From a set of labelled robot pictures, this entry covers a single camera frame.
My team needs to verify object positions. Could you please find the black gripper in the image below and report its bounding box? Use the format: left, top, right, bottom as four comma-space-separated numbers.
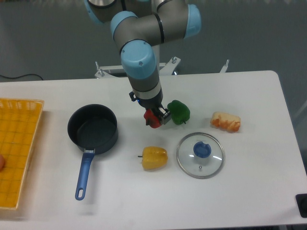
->
129, 89, 171, 126

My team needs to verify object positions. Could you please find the red toy bell pepper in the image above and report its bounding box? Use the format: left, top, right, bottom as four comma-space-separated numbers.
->
143, 109, 161, 128

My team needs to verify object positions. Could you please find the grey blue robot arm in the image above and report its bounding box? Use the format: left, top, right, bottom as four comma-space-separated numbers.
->
84, 0, 201, 128

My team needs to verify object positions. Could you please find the green toy bell pepper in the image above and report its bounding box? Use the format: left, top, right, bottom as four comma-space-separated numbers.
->
167, 100, 190, 125

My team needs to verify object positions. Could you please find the yellow toy bell pepper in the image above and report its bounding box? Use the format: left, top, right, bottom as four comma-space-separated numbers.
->
138, 146, 168, 170

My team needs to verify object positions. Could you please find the glass lid blue knob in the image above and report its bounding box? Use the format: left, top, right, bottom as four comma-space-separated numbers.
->
176, 132, 225, 179

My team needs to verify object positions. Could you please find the orange white toy bread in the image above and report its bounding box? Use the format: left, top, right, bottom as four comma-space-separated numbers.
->
210, 112, 241, 132

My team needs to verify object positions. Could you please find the yellow woven basket tray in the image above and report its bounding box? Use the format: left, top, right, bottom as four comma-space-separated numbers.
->
0, 98, 44, 210

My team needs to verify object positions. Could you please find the black device table corner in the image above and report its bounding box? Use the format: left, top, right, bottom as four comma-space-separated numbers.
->
295, 194, 307, 218

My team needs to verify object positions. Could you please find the dark pot blue handle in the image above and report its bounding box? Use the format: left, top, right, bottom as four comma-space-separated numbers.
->
67, 104, 118, 201

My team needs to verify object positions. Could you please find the black floor cable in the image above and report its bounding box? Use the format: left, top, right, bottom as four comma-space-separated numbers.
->
0, 73, 44, 81

